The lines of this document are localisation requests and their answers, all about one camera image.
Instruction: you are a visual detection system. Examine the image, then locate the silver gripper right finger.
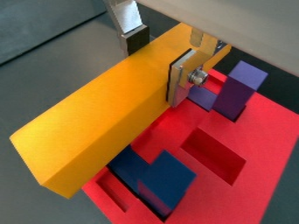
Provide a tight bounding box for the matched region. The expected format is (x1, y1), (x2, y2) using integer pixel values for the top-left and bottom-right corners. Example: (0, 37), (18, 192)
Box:
(166, 29), (218, 108)

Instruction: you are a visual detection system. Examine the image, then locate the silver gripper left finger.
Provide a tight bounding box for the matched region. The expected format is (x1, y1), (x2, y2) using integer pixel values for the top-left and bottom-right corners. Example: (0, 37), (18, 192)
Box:
(103, 0), (150, 56)

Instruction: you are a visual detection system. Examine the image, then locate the long yellow block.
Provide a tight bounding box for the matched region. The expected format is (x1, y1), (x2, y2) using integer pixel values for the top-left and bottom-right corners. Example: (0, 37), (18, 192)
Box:
(8, 22), (233, 200)

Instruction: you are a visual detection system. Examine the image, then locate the red slotted board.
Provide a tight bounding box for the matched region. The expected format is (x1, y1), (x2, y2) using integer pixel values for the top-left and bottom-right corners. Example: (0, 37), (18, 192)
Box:
(83, 94), (299, 224)

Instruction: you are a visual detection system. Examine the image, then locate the purple U block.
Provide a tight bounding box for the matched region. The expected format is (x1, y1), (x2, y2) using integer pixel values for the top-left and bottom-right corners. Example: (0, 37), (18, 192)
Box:
(188, 61), (267, 122)

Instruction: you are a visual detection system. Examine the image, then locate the dark blue U block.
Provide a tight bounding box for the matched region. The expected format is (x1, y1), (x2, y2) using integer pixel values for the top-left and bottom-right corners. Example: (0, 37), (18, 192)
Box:
(108, 146), (196, 219)

